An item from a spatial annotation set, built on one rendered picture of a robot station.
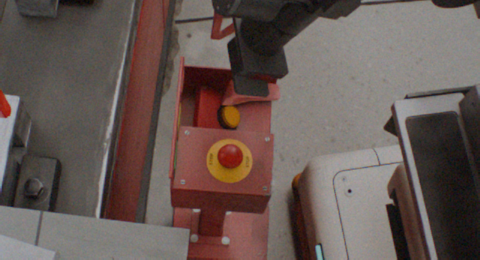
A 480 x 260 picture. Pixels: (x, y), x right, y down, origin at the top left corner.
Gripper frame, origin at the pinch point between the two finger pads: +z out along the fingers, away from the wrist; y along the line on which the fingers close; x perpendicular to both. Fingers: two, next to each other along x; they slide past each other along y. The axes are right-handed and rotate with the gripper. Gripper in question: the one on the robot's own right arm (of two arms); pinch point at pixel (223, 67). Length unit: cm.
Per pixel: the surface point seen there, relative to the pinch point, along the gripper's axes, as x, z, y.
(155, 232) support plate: -10.4, 4.9, 20.7
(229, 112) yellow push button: 14.7, 22.3, -4.2
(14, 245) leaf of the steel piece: -25.9, 12.5, 20.2
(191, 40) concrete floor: 49, 87, -57
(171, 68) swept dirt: 43, 90, -48
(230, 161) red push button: 9.4, 16.2, 7.0
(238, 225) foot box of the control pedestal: 47, 75, 2
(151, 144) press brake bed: 33, 89, -25
